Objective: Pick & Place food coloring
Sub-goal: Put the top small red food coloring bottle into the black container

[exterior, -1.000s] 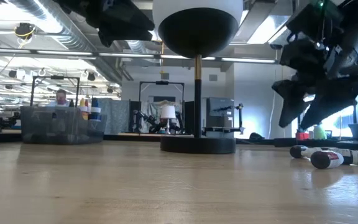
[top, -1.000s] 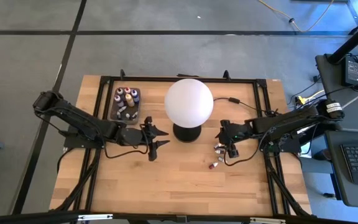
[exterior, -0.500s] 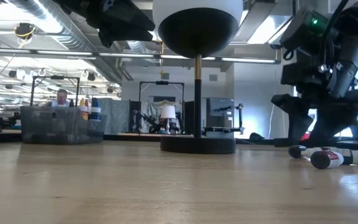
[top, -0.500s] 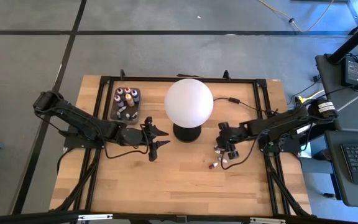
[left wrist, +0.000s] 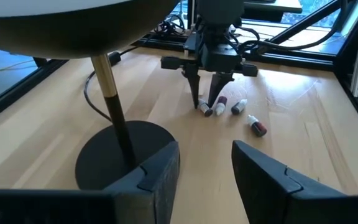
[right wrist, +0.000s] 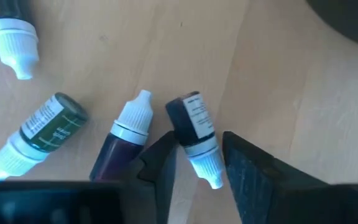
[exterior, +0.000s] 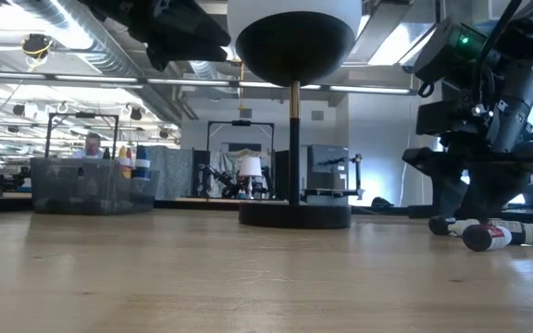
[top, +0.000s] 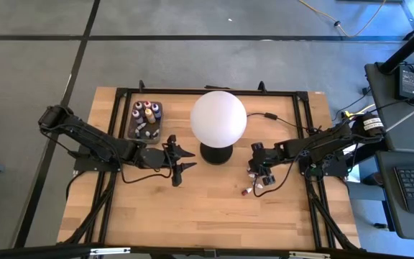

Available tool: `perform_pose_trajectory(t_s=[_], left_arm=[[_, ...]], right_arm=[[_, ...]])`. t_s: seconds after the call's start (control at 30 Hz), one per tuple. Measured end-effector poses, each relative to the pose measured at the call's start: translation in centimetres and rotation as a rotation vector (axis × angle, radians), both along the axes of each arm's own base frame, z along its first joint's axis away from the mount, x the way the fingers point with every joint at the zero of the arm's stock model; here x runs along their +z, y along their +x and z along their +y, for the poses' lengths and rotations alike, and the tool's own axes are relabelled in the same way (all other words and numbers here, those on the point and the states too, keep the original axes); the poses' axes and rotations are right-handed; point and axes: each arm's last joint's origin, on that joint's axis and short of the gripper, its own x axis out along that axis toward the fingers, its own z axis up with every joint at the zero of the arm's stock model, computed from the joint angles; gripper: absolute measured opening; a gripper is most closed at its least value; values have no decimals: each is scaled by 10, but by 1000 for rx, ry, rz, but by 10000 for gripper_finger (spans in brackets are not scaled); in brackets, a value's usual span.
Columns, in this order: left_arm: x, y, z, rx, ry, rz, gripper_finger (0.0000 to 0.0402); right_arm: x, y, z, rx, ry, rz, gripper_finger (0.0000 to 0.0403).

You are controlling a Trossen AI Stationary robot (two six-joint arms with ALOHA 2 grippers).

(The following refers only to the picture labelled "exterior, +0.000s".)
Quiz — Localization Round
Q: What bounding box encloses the small Red Sunset dropper bottle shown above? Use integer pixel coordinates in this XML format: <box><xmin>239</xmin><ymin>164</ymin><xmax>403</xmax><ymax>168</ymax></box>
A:
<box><xmin>462</xmin><ymin>223</ymin><xmax>514</xmax><ymax>253</ymax></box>

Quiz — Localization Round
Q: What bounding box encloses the grey cabinet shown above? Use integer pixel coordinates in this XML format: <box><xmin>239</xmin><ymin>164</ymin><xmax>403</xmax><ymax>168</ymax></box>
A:
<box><xmin>306</xmin><ymin>143</ymin><xmax>351</xmax><ymax>204</ymax></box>

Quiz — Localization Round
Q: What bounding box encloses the yellow food coloring bottle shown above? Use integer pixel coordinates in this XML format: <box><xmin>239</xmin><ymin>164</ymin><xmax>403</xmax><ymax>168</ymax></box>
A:
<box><xmin>117</xmin><ymin>145</ymin><xmax>134</xmax><ymax>180</ymax></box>

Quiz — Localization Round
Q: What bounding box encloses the grey plastic bin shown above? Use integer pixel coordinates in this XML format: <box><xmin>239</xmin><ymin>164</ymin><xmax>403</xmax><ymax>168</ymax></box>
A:
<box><xmin>30</xmin><ymin>156</ymin><xmax>160</xmax><ymax>216</ymax></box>

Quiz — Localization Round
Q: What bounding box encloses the black aluminium table frame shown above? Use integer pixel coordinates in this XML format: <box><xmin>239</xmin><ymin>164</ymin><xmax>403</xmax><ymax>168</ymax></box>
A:
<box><xmin>0</xmin><ymin>193</ymin><xmax>533</xmax><ymax>221</ymax></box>

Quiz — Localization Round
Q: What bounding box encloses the grey cloth cover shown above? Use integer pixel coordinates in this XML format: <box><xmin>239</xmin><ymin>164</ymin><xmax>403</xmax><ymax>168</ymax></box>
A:
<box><xmin>148</xmin><ymin>145</ymin><xmax>193</xmax><ymax>200</ymax></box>

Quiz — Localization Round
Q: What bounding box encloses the large blue food coloring bottle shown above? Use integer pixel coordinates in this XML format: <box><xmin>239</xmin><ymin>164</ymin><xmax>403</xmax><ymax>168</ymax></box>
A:
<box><xmin>132</xmin><ymin>145</ymin><xmax>152</xmax><ymax>181</ymax></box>

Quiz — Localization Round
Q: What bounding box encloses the white globe table lamp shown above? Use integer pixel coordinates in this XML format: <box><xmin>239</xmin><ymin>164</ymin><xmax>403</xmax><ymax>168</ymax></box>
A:
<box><xmin>226</xmin><ymin>0</ymin><xmax>364</xmax><ymax>230</ymax></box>

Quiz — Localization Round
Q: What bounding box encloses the black background frame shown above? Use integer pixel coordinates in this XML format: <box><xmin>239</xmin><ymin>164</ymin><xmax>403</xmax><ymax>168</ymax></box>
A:
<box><xmin>43</xmin><ymin>112</ymin><xmax>120</xmax><ymax>161</ymax></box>
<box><xmin>206</xmin><ymin>119</ymin><xmax>276</xmax><ymax>200</ymax></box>

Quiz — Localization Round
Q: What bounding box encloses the person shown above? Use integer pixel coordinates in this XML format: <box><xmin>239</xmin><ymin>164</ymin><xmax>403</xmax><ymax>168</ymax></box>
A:
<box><xmin>72</xmin><ymin>132</ymin><xmax>105</xmax><ymax>160</ymax></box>

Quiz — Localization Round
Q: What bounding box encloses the small white shade lamp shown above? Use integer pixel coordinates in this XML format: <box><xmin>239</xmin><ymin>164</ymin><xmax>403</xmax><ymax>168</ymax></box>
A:
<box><xmin>238</xmin><ymin>155</ymin><xmax>264</xmax><ymax>200</ymax></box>

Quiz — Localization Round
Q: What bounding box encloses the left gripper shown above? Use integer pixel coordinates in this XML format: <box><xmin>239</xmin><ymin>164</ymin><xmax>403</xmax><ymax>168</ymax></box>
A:
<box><xmin>79</xmin><ymin>0</ymin><xmax>231</xmax><ymax>73</ymax></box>

